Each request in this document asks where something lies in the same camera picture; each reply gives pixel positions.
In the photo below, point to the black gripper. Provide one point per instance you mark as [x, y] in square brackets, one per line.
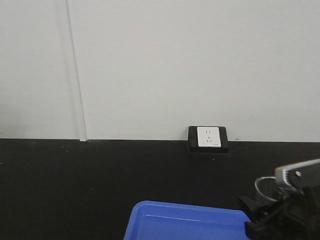
[296, 217]

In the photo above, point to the clear glass beaker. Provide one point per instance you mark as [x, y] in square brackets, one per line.
[266, 190]

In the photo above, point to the blue plastic tray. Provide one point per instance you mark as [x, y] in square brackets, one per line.
[155, 220]

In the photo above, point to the black socket mounting box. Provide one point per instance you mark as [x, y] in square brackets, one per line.
[193, 142]

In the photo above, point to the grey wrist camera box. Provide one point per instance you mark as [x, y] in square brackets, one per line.
[298, 175]

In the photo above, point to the white wall power socket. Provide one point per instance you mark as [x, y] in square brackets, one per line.
[208, 136]

